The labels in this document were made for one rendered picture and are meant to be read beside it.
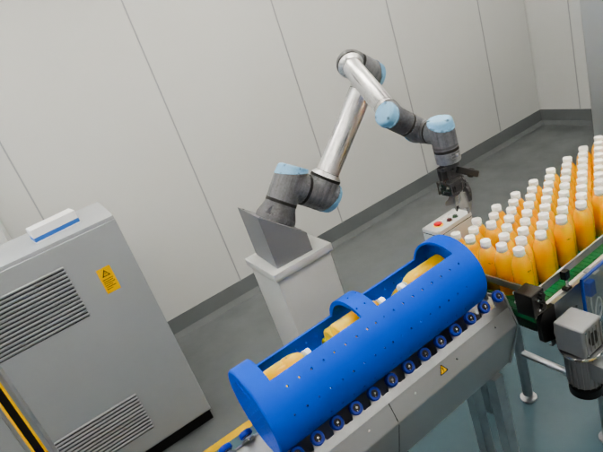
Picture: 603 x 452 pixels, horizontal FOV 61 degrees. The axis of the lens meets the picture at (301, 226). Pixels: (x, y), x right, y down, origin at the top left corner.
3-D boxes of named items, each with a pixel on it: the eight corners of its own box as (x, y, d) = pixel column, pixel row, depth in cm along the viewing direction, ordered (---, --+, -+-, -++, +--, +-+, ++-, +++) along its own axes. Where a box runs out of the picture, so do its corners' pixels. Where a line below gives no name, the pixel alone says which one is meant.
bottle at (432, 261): (436, 250, 188) (399, 275, 180) (450, 264, 185) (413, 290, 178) (431, 260, 194) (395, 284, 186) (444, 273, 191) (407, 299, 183)
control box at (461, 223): (426, 248, 225) (421, 228, 221) (458, 227, 233) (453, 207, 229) (443, 253, 217) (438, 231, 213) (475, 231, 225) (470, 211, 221)
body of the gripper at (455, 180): (439, 196, 194) (432, 167, 189) (454, 186, 197) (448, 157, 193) (454, 198, 187) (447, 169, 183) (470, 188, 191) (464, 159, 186)
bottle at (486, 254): (483, 282, 207) (475, 241, 200) (502, 278, 205) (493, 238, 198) (485, 291, 200) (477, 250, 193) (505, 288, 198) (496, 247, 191)
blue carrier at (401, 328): (246, 420, 169) (216, 355, 157) (432, 287, 204) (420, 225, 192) (292, 475, 146) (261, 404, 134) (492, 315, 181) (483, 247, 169)
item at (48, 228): (32, 240, 276) (24, 228, 273) (75, 219, 288) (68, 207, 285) (37, 244, 266) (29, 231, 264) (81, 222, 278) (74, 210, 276)
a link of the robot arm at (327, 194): (292, 200, 251) (352, 50, 239) (321, 209, 259) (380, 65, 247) (305, 209, 238) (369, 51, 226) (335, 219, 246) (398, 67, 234)
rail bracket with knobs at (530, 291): (512, 314, 184) (508, 290, 180) (525, 303, 187) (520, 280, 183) (537, 323, 176) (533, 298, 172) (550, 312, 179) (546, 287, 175)
